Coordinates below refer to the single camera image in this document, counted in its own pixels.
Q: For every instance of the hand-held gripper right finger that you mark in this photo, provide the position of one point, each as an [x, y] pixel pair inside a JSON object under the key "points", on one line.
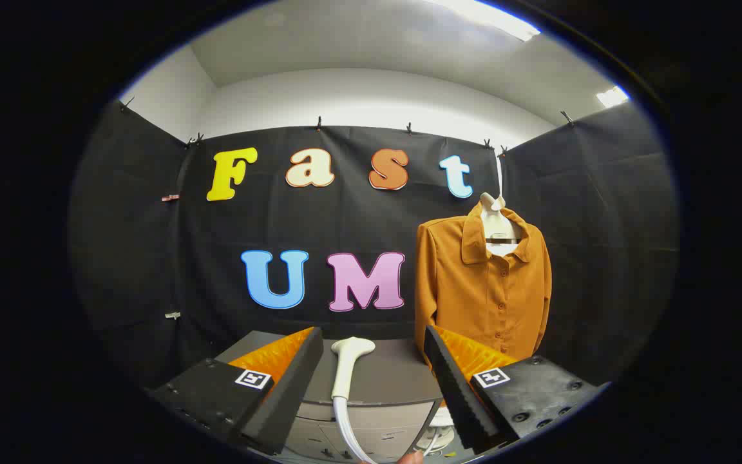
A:
{"points": [[458, 393]]}

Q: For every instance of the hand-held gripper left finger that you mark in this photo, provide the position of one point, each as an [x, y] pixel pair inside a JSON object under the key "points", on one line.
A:
{"points": [[281, 399]]}

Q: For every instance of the orange button shirt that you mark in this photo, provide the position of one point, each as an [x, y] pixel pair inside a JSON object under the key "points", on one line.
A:
{"points": [[474, 296]]}

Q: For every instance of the white steamer base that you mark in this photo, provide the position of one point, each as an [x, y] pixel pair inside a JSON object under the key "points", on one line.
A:
{"points": [[440, 432]]}

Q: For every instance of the white clothes hanger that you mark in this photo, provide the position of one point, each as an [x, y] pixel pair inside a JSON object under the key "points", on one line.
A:
{"points": [[496, 225]]}

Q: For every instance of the grey cabinet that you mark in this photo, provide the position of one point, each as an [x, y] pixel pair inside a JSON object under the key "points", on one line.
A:
{"points": [[390, 377]]}

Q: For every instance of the black backdrop cloth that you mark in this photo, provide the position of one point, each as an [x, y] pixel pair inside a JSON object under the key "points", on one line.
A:
{"points": [[345, 219]]}

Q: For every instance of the row of black clips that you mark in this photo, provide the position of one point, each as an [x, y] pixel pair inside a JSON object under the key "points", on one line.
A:
{"points": [[319, 122]]}

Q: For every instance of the small ceiling light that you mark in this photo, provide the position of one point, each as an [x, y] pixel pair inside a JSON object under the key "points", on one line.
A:
{"points": [[612, 96]]}

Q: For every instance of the long ceiling light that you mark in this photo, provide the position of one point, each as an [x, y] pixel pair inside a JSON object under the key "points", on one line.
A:
{"points": [[493, 16]]}

